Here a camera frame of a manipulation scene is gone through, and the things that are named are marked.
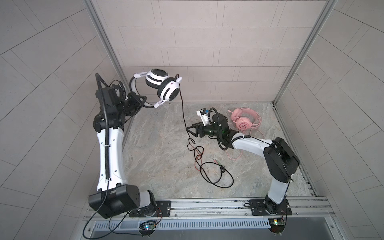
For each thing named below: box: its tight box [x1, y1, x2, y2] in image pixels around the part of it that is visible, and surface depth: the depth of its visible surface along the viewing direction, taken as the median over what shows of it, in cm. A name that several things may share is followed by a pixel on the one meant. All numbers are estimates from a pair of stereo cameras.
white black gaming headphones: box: [129, 68, 183, 108], surface depth 56 cm
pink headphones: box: [230, 108, 262, 131], surface depth 101 cm
